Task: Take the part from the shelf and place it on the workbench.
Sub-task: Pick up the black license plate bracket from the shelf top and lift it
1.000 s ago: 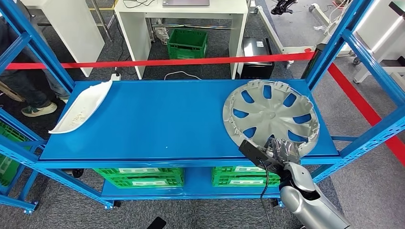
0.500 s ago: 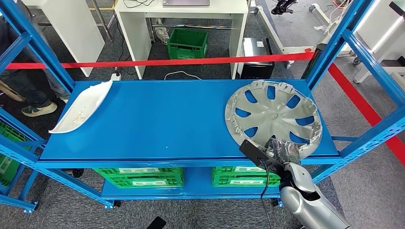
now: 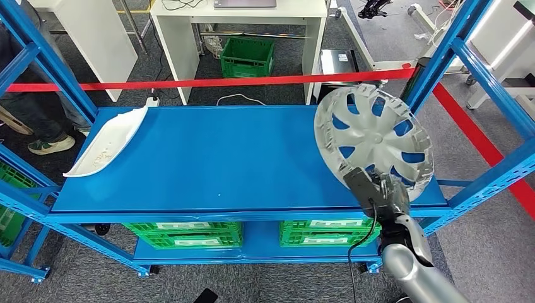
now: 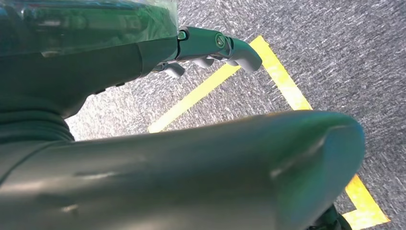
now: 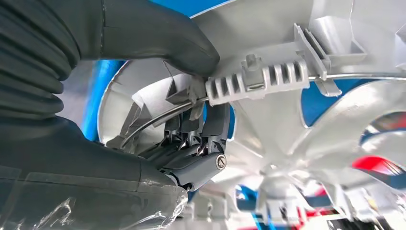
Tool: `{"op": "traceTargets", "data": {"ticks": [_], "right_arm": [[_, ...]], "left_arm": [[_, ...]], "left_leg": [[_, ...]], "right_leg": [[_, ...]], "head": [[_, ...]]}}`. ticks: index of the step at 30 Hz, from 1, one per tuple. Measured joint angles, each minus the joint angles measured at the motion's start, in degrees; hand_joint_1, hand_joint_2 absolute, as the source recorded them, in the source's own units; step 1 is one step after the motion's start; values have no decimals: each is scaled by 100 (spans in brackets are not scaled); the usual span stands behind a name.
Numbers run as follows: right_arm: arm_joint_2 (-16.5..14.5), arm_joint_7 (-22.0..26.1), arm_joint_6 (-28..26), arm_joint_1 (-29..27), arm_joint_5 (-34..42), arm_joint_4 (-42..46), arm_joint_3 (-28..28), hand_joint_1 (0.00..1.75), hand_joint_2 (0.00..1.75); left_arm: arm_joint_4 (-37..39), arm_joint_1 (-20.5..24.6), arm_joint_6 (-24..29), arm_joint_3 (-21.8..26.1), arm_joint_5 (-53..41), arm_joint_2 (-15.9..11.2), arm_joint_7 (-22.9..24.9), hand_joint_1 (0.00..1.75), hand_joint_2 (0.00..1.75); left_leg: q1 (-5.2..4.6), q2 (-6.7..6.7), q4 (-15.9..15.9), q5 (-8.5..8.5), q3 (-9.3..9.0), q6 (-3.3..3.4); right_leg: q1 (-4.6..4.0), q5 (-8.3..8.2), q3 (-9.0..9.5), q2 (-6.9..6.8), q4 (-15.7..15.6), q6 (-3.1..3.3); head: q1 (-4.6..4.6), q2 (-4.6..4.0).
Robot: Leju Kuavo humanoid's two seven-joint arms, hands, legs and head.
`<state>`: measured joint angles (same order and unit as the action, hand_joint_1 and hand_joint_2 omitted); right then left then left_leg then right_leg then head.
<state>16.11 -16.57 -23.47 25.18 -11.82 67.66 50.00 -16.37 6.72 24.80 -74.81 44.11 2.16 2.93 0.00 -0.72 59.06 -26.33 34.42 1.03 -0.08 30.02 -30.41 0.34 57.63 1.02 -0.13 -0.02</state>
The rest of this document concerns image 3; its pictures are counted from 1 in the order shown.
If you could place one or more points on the white desk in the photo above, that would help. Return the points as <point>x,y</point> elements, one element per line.
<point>179,50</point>
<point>100,46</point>

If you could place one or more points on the white bench frame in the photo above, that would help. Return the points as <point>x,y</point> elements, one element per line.
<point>510,42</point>

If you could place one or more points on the blue metal shelf rack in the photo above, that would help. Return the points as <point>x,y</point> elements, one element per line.
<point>209,163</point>
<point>21,267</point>

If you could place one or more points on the person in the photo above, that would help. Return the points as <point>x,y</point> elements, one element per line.
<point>25,108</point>

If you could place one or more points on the grey laptop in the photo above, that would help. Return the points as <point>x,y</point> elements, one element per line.
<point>244,3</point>

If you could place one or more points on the white wheeled frame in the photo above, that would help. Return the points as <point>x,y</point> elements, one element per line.
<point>359,37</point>

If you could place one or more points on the red barrier belt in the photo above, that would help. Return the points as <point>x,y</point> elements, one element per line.
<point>209,82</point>
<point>480,142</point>

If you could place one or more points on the black tripod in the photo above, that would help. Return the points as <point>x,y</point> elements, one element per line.
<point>374,7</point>

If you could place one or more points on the metal stand legs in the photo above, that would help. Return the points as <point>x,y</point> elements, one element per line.
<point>134,27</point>

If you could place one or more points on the white plastic trim part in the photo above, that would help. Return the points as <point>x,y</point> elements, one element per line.
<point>108,140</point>

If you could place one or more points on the silver wheel hubcap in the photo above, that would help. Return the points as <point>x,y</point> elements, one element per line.
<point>368,134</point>

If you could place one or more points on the white power strip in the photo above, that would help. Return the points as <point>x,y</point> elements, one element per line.
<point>152,101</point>

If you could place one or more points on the dark stanchion post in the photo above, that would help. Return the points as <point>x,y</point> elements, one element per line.
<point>418,79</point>

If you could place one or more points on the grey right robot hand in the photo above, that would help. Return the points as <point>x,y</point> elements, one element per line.
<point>395,196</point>

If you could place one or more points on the brown wooden board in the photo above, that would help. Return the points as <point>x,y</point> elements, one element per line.
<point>14,120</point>

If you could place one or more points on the black box with silver lid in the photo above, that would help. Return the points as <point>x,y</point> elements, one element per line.
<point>336,62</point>

